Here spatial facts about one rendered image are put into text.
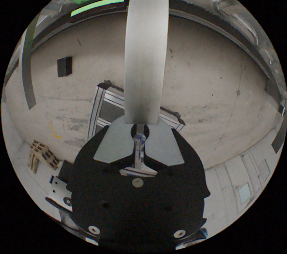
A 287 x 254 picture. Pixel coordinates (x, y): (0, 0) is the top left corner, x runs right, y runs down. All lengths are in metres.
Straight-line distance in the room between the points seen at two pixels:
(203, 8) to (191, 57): 0.77
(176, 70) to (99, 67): 0.72
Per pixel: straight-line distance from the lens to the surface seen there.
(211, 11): 0.35
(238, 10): 0.33
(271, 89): 2.73
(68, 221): 0.50
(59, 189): 0.35
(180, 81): 1.02
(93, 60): 1.05
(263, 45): 0.52
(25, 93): 0.25
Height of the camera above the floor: 0.94
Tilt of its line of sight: 60 degrees down
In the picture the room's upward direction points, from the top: 180 degrees clockwise
